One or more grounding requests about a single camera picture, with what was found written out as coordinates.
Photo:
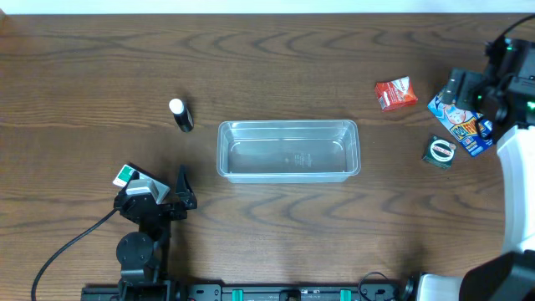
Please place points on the green white card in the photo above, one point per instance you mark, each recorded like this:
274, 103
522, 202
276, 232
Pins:
124, 176

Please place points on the dark bottle white cap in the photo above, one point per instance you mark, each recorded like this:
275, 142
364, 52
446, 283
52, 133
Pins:
181, 115

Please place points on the red snack packet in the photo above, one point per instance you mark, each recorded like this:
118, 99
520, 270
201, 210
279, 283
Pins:
395, 94

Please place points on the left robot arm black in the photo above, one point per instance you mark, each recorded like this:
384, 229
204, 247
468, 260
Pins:
143, 254

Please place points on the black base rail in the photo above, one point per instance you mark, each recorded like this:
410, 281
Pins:
216, 292

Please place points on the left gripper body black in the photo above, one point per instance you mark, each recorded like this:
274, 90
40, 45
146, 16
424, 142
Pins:
165, 211

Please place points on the blue fever patch packet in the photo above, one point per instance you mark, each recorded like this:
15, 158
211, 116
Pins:
462, 125

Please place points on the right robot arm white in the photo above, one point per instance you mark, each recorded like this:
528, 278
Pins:
503, 95

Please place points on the green round tape box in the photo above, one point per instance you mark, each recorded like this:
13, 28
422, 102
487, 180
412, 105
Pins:
439, 152

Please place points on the clear plastic container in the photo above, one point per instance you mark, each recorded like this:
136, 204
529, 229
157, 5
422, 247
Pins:
288, 151

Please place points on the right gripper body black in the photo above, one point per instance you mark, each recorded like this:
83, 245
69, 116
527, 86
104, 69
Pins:
461, 84

